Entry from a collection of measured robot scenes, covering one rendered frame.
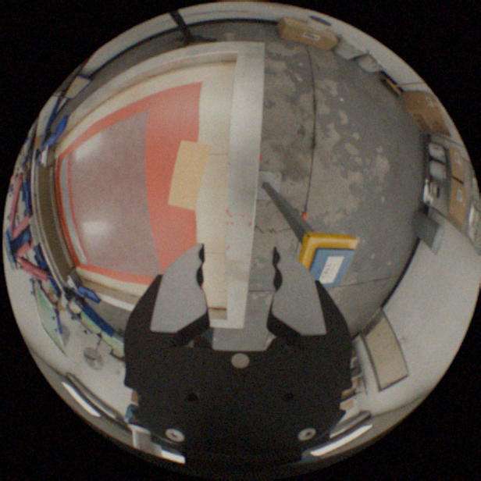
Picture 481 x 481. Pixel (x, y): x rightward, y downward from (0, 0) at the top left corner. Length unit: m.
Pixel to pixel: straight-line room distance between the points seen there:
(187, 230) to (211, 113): 0.19
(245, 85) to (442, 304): 3.27
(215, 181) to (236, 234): 0.08
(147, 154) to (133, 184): 0.06
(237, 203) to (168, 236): 0.15
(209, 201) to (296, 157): 1.07
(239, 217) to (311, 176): 1.14
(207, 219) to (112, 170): 0.22
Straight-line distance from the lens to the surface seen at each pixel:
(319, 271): 0.33
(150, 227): 0.31
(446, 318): 3.26
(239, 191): 0.21
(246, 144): 0.20
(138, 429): 0.61
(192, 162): 0.25
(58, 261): 0.63
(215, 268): 0.31
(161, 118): 0.28
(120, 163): 0.32
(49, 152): 0.61
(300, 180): 1.28
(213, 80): 0.28
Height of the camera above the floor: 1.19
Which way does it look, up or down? 61 degrees down
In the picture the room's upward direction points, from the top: 178 degrees clockwise
